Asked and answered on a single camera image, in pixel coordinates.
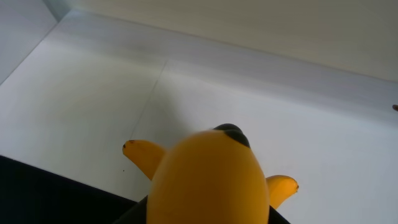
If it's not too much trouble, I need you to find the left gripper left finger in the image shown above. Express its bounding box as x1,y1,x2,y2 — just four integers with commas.
113,195,149,224

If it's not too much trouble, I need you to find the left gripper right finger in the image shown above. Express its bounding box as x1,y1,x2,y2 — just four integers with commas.
268,206,292,224

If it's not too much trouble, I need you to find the white shelf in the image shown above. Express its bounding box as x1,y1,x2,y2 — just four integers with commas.
0,0,398,224

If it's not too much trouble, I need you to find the yellow rubber duck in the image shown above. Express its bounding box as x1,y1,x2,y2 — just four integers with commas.
122,123,300,224

